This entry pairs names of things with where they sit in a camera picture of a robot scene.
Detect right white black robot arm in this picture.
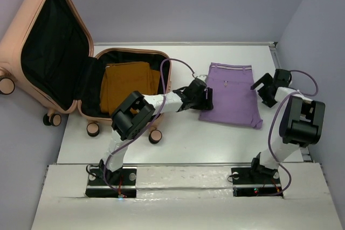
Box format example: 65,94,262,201
248,69,326,183

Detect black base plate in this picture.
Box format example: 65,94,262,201
227,166,283,197
85,165,137,199

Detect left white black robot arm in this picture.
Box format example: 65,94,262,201
99,78,213,184

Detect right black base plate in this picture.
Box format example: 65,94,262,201
227,166,283,197

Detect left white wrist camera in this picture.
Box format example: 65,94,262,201
195,74,208,82

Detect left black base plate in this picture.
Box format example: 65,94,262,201
85,165,137,199

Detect purple shorts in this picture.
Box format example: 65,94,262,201
199,62,263,130

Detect mustard brown trousers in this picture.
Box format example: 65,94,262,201
100,61,161,114

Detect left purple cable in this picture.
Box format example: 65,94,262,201
103,58,200,192

